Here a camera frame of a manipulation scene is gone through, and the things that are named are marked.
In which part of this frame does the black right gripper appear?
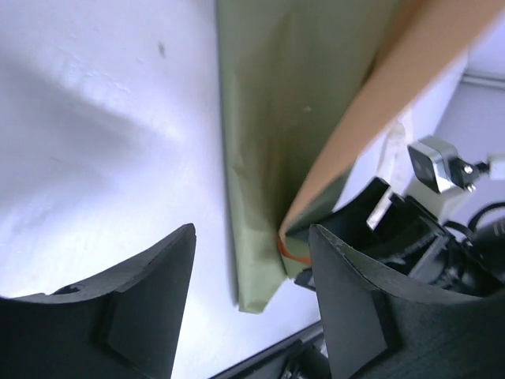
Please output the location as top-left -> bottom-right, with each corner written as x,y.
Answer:
323,177 -> 504,296

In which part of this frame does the cream ribbon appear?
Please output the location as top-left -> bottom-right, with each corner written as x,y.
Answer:
376,122 -> 410,193

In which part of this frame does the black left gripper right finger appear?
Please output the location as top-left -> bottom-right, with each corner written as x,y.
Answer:
309,225 -> 504,378

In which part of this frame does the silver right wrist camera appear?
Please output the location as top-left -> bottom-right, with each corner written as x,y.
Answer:
407,136 -> 479,194

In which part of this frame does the green and orange wrapping paper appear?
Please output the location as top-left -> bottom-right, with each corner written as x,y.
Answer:
217,1 -> 504,313

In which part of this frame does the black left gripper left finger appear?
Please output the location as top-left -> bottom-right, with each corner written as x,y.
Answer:
1,223 -> 196,378

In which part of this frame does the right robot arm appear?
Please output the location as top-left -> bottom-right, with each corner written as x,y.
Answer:
322,178 -> 504,297

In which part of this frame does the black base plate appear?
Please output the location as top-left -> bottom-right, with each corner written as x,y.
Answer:
214,321 -> 331,379

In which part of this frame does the right aluminium frame post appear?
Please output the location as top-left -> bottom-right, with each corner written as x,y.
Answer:
461,69 -> 504,91

